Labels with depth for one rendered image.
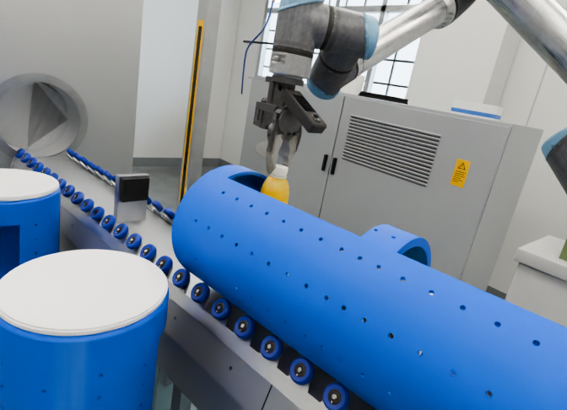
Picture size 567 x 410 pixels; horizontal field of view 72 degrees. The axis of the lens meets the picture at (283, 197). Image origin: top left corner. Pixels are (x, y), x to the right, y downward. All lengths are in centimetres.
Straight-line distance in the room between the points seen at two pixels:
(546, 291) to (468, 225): 101
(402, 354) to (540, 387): 15
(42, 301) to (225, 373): 37
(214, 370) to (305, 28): 72
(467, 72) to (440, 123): 111
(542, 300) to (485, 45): 237
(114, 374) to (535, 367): 60
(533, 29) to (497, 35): 211
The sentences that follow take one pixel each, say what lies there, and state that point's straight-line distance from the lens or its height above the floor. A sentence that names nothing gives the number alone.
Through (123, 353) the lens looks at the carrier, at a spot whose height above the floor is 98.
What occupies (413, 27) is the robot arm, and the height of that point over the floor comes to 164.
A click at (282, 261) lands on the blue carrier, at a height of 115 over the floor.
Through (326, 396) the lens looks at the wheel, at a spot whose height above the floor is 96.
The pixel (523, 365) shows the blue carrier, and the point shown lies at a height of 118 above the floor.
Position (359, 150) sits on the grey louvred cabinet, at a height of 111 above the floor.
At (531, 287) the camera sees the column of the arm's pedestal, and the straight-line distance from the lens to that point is 138.
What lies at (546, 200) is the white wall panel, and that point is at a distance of 350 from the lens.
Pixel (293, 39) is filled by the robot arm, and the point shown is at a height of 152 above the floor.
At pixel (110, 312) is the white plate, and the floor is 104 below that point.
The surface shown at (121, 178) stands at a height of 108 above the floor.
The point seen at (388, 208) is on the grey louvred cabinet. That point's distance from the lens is 254.
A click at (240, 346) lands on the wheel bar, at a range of 84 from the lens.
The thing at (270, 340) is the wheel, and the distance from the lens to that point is 78.
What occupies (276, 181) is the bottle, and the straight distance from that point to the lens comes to 88.
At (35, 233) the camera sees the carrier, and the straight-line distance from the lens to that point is 128.
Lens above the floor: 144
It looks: 16 degrees down
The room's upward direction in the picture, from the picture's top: 10 degrees clockwise
